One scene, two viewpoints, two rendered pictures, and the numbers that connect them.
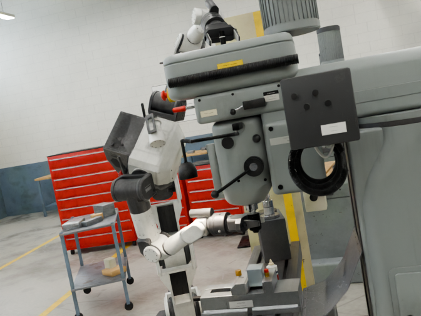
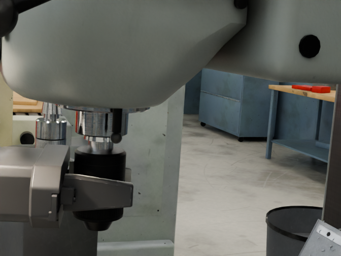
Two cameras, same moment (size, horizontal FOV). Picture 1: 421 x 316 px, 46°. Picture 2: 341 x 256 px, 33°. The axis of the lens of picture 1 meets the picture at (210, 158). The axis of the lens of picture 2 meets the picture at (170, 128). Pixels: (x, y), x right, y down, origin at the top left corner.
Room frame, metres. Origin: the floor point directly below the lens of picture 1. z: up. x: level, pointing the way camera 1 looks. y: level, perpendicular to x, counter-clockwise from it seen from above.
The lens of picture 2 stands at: (1.40, 0.11, 1.37)
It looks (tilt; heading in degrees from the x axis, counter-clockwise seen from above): 9 degrees down; 326
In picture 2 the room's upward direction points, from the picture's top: 4 degrees clockwise
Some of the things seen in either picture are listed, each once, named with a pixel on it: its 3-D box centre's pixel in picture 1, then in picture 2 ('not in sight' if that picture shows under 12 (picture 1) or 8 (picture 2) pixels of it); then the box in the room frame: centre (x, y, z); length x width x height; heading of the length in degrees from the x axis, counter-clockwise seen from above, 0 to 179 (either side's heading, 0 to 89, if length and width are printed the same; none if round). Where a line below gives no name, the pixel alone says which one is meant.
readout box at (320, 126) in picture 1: (319, 109); not in sight; (1.46, -0.34, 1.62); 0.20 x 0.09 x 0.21; 77
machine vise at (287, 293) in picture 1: (250, 291); not in sight; (1.71, -0.06, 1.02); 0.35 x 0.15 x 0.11; 75
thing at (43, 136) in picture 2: (268, 208); (50, 144); (2.22, -0.22, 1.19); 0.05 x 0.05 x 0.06
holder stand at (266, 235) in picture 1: (272, 233); (37, 214); (2.27, -0.22, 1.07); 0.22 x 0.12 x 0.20; 179
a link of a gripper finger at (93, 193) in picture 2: (251, 224); (97, 194); (1.83, -0.11, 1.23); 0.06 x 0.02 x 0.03; 62
